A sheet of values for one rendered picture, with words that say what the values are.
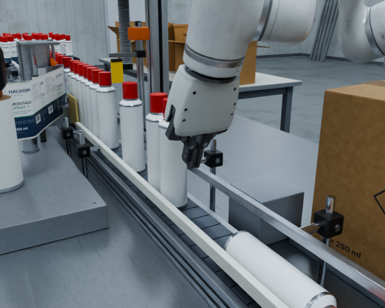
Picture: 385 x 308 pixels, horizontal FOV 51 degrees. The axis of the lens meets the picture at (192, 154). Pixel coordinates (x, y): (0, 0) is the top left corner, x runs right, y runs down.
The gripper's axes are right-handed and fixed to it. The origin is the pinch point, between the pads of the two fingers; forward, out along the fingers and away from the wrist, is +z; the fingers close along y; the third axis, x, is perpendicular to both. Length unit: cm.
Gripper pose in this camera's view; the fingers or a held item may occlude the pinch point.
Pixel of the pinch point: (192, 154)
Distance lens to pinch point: 66.1
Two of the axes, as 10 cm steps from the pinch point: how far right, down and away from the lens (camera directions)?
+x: 4.5, 6.0, -6.6
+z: -1.7, 7.9, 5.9
